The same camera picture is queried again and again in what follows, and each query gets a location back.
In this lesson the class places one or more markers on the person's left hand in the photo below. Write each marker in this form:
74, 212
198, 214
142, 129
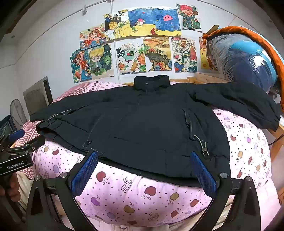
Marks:
11, 188

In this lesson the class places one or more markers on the black padded jacket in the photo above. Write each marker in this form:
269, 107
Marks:
144, 124

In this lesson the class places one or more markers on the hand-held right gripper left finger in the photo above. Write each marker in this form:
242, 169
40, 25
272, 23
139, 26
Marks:
85, 171

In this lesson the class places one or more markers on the colourful wall drawings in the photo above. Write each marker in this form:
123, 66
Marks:
142, 24

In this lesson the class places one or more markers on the clear orange-trimmed storage bag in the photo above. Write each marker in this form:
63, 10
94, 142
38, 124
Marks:
241, 64

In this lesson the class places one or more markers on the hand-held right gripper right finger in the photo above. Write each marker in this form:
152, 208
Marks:
203, 175

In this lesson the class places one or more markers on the round standing fan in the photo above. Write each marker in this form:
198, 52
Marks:
17, 111

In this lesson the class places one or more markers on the pink apple-print quilt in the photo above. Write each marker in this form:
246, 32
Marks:
133, 195

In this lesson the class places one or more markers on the white wall conduit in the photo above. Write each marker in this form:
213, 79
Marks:
97, 4

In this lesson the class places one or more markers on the black plastic crate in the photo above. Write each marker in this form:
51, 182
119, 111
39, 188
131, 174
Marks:
6, 126

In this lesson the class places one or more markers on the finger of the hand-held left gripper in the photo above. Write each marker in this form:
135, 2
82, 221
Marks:
33, 144
16, 134

